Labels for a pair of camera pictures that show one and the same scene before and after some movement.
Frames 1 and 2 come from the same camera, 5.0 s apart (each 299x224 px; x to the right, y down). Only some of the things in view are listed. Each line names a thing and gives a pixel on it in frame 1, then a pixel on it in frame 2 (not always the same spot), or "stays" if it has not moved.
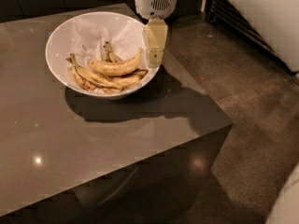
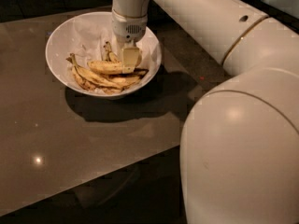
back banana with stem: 107,55 stays
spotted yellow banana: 106,68 stays
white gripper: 155,4 to 128,28
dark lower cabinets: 16,0 stays
